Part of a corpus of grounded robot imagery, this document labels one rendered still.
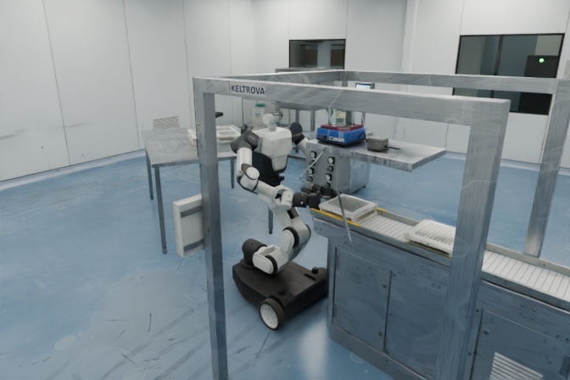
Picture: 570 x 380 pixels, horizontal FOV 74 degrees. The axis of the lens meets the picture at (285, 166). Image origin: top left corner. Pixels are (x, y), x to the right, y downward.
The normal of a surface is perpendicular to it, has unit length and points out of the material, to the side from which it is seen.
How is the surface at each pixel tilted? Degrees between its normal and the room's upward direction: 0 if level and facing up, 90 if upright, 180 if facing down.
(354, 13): 90
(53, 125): 90
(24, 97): 90
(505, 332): 90
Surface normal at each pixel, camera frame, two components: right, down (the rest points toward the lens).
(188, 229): 0.72, 0.20
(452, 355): -0.69, 0.21
